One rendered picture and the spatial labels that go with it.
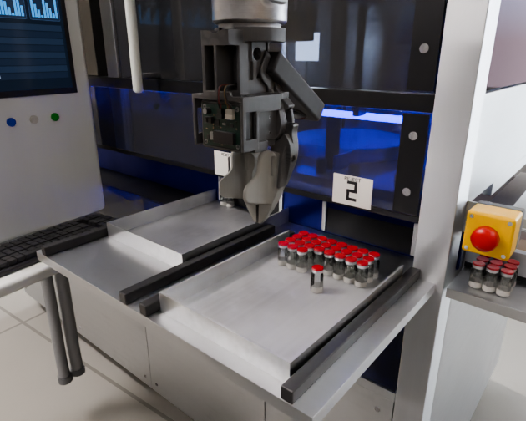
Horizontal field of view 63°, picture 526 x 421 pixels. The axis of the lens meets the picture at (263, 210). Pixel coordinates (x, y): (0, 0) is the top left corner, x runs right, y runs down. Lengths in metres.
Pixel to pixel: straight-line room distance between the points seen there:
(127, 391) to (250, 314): 1.30
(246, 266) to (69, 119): 0.75
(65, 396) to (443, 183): 1.66
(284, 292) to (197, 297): 0.15
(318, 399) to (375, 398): 0.49
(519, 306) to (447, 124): 0.32
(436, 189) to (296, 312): 0.32
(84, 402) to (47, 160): 1.01
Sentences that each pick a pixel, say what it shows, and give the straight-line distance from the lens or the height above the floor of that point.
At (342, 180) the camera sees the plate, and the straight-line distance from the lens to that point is 0.86.
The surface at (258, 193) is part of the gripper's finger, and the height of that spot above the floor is 1.13.
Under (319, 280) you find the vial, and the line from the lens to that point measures 0.75.
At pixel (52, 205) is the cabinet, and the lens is 1.37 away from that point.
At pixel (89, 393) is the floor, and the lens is 1.99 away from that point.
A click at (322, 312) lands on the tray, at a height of 0.88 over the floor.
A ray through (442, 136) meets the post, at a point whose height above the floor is 1.14.
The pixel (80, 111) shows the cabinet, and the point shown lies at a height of 1.12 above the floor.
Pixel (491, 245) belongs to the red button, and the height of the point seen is 0.99.
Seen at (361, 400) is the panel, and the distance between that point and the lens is 1.08.
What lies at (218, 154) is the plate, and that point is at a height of 1.04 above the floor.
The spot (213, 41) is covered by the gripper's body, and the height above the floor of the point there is 1.28.
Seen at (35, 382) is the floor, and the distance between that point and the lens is 2.13.
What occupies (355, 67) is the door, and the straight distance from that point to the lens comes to 0.84.
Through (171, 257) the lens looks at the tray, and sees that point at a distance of 0.86.
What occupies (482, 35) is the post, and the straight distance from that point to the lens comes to 0.75.
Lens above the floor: 1.27
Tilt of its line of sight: 20 degrees down
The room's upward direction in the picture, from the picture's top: straight up
